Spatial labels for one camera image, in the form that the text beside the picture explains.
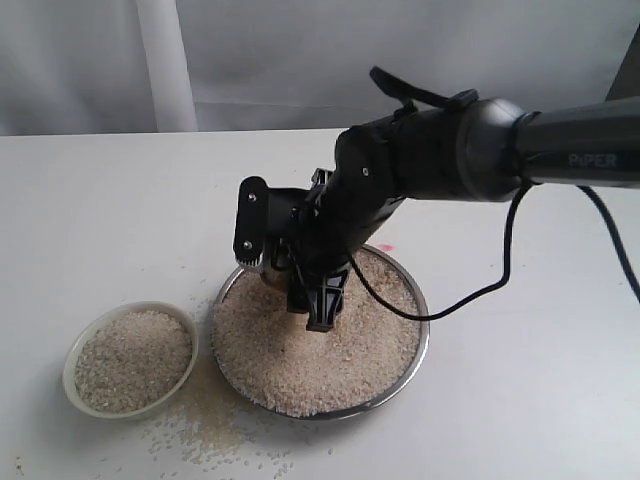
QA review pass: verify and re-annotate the rice in white bowl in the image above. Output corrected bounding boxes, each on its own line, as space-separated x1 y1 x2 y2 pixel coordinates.
73 310 195 415

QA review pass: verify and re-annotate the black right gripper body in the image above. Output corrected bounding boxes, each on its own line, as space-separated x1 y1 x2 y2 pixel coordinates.
265 169 404 274

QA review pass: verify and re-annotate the rice in steel tray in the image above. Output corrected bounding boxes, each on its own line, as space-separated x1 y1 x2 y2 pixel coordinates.
212 247 422 415

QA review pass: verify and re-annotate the white ceramic bowl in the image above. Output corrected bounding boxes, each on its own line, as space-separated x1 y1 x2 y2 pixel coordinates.
62 301 199 420

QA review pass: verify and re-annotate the dark frame post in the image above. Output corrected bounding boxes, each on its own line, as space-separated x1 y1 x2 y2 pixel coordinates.
606 30 640 101

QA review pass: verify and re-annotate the white backdrop curtain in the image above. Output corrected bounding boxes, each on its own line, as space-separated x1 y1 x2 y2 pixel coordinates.
1 1 639 135

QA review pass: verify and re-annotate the brown wooden cup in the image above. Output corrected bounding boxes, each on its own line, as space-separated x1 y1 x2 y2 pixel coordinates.
261 251 292 293

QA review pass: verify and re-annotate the round steel tray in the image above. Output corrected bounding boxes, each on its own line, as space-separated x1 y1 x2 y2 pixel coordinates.
209 243 431 421

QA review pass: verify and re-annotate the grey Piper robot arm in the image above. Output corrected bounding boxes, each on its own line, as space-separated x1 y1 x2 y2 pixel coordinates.
233 92 639 332

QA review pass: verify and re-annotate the black cable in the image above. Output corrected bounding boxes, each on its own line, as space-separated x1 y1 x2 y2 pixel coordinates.
349 65 640 322

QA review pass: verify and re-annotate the spilled rice on table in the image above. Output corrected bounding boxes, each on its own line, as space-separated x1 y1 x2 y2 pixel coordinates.
144 285 338 479

